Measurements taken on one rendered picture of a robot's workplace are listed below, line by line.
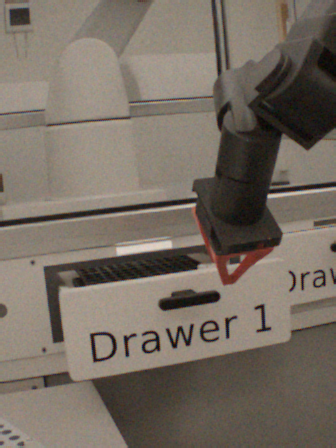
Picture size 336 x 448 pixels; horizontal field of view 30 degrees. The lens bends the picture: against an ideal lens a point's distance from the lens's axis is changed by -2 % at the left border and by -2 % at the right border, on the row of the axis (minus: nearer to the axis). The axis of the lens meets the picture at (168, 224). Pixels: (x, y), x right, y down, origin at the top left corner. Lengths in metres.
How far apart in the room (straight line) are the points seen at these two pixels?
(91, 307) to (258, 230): 0.23
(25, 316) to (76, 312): 0.18
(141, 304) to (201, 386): 0.29
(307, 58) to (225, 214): 0.18
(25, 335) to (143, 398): 0.21
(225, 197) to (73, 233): 0.33
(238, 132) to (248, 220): 0.10
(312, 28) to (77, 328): 0.42
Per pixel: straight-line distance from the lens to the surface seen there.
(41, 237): 0.90
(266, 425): 1.11
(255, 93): 0.58
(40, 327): 0.93
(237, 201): 0.63
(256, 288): 0.82
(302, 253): 1.01
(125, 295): 0.77
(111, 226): 0.91
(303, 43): 0.58
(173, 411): 1.03
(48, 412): 0.85
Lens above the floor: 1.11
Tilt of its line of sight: 9 degrees down
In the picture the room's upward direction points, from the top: 5 degrees counter-clockwise
